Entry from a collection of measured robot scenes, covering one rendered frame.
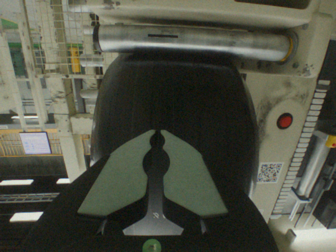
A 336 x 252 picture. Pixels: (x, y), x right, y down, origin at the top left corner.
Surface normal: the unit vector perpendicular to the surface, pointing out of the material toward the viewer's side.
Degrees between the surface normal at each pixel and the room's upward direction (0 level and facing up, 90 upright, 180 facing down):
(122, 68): 140
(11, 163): 90
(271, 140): 90
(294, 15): 90
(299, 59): 90
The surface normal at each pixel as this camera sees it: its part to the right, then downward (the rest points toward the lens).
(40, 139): 0.15, 0.34
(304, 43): -1.00, -0.02
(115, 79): -0.22, -0.44
